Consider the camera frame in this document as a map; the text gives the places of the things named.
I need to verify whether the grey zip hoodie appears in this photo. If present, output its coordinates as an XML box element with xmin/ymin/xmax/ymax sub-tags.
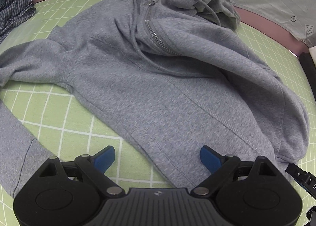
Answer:
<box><xmin>1</xmin><ymin>0</ymin><xmax>309</xmax><ymax>189</ymax></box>

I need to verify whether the black folded garment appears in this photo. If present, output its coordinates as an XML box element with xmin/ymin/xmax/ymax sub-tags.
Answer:
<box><xmin>299</xmin><ymin>52</ymin><xmax>316</xmax><ymax>89</ymax></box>

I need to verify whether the white folded garment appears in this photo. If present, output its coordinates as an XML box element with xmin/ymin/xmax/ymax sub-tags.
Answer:
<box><xmin>308</xmin><ymin>46</ymin><xmax>316</xmax><ymax>64</ymax></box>

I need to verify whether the blue plaid crumpled cloth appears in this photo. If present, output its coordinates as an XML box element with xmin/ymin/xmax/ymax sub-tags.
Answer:
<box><xmin>1</xmin><ymin>0</ymin><xmax>36</xmax><ymax>42</ymax></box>

